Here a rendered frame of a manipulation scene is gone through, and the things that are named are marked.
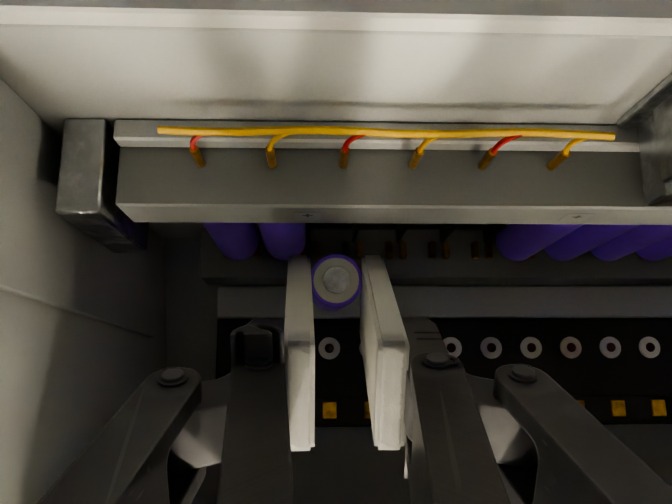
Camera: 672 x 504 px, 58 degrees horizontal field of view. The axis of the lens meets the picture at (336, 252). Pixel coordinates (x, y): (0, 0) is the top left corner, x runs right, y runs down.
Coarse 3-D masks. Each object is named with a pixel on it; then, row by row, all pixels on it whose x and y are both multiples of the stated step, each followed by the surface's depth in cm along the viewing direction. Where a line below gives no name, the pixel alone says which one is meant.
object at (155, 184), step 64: (192, 128) 16; (256, 128) 16; (320, 128) 16; (512, 128) 16; (128, 192) 17; (192, 192) 17; (256, 192) 17; (320, 192) 17; (384, 192) 18; (448, 192) 18; (512, 192) 18; (576, 192) 18; (640, 192) 18
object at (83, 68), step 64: (0, 0) 12; (64, 0) 12; (128, 0) 12; (192, 0) 12; (256, 0) 12; (320, 0) 12; (384, 0) 13; (448, 0) 13; (512, 0) 13; (576, 0) 13; (640, 0) 13; (0, 64) 14; (64, 64) 14; (128, 64) 14; (192, 64) 14; (256, 64) 14; (320, 64) 14; (384, 64) 14; (448, 64) 14; (512, 64) 14; (576, 64) 14; (640, 64) 14; (0, 128) 15; (64, 128) 17; (0, 192) 15; (64, 192) 17; (0, 256) 15; (64, 256) 19; (128, 256) 25; (128, 320) 25
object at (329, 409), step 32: (224, 320) 31; (320, 320) 31; (352, 320) 31; (448, 320) 31; (480, 320) 31; (512, 320) 31; (544, 320) 31; (576, 320) 31; (608, 320) 31; (640, 320) 31; (224, 352) 30; (352, 352) 30; (480, 352) 31; (512, 352) 31; (544, 352) 31; (640, 352) 31; (320, 384) 30; (352, 384) 30; (576, 384) 31; (608, 384) 31; (640, 384) 31; (320, 416) 30; (352, 416) 30; (608, 416) 30; (640, 416) 30
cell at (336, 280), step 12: (324, 264) 20; (336, 264) 21; (348, 264) 21; (312, 276) 20; (324, 276) 20; (336, 276) 20; (348, 276) 20; (360, 276) 20; (312, 288) 20; (324, 288) 20; (336, 288) 20; (348, 288) 20; (360, 288) 20; (324, 300) 20; (336, 300) 20; (348, 300) 20
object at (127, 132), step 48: (144, 144) 17; (240, 144) 17; (288, 144) 17; (336, 144) 17; (384, 144) 17; (432, 144) 17; (480, 144) 17; (528, 144) 17; (576, 144) 18; (624, 144) 18
